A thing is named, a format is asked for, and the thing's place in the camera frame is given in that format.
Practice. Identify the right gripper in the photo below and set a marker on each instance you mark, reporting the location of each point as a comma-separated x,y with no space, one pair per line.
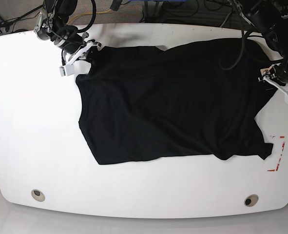
56,27

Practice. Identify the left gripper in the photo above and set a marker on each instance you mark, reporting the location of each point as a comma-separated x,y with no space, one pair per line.
276,74

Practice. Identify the black T-shirt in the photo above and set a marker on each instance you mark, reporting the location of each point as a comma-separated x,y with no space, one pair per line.
143,103

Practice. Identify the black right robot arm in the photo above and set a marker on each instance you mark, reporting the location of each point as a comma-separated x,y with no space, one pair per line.
64,5

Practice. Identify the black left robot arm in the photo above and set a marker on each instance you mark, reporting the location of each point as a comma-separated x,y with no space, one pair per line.
270,20

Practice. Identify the red tape marking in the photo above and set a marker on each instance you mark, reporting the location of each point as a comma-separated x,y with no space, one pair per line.
273,161

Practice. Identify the right table grommet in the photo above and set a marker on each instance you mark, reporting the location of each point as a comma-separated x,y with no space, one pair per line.
251,200

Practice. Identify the table grommet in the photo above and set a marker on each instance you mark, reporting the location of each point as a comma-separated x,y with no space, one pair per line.
251,200
38,195

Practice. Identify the left table grommet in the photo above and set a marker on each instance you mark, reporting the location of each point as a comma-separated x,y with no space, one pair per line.
38,195

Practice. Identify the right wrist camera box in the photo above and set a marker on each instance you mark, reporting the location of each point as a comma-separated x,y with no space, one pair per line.
67,70

